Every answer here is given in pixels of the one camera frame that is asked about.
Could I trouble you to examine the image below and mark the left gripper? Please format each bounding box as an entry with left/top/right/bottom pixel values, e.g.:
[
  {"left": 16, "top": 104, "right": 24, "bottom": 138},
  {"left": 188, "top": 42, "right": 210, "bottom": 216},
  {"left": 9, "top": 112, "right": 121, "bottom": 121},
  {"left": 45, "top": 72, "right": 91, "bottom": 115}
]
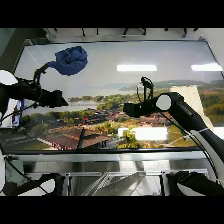
[{"left": 39, "top": 88, "right": 70, "bottom": 109}]

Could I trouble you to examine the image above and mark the blue T-shirt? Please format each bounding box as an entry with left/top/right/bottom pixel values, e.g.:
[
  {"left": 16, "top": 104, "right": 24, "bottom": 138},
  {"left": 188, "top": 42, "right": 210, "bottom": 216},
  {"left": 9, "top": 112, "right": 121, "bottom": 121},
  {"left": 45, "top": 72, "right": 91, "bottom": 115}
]
[{"left": 46, "top": 45, "right": 89, "bottom": 77}]

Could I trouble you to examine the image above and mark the silver frame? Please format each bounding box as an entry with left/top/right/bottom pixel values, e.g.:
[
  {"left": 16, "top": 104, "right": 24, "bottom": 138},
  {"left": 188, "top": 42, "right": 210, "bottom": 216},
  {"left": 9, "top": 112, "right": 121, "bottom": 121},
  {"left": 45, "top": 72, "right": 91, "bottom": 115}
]
[{"left": 0, "top": 151, "right": 224, "bottom": 197}]

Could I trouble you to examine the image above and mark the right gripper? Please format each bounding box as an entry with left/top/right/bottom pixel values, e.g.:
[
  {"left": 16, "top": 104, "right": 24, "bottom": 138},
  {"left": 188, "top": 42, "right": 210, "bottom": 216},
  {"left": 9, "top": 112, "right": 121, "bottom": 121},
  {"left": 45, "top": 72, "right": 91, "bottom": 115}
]
[{"left": 122, "top": 99, "right": 159, "bottom": 119}]

